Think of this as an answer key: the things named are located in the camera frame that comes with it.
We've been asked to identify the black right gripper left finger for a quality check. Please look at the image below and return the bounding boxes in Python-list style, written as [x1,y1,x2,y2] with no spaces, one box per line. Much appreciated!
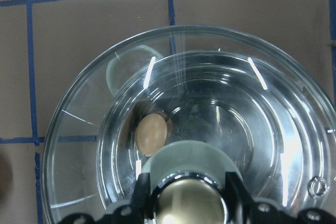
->
[130,173,154,220]

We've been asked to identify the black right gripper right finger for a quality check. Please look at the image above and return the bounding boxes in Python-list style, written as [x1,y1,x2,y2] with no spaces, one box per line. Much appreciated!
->
[224,172,254,218]

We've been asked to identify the beige egg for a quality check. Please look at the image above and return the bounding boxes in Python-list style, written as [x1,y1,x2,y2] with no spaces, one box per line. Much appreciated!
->
[134,113,167,156]

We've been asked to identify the glass pot lid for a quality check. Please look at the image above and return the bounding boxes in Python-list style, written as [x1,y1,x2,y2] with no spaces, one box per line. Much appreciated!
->
[42,25,335,223]

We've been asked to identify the steel pot with green body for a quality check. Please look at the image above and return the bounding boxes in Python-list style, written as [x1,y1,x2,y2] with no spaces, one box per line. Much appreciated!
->
[97,50,332,210]

